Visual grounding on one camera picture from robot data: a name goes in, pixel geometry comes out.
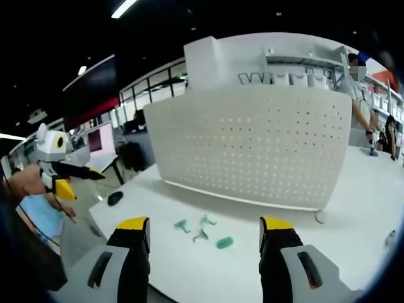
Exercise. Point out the person's light blue clothing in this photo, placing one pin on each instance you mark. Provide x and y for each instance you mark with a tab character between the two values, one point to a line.
41	217

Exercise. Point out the black computer mouse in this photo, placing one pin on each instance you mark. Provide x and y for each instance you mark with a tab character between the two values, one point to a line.
115	198

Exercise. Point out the person's dark clothing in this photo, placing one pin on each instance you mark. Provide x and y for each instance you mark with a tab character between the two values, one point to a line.
28	262

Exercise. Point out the white perforated mounting plate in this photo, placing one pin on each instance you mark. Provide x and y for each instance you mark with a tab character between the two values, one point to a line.
246	142

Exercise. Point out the long ceiling light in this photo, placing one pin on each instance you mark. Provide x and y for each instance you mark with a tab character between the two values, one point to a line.
123	8

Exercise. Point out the white storage shelf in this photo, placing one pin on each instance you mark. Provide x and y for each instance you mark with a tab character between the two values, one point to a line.
315	60

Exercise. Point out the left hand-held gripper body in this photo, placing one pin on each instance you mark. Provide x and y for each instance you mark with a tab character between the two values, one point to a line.
47	148

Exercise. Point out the white office desk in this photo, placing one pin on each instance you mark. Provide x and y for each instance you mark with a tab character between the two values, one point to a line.
105	162

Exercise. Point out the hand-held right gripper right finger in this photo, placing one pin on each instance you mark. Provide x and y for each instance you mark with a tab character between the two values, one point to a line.
284	268

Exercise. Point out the teal oval piece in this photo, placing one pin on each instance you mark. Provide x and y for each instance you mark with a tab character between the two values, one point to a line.
224	242

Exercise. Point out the green hook assembly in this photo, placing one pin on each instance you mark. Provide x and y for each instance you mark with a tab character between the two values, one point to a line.
200	235
182	225
206	220

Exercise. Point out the black office chair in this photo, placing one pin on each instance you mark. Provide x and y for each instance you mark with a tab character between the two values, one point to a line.
131	156

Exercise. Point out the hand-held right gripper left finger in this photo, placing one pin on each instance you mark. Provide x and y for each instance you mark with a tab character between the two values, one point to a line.
110	268

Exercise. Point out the pink partition panel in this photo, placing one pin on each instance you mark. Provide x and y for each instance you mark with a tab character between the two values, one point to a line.
99	139

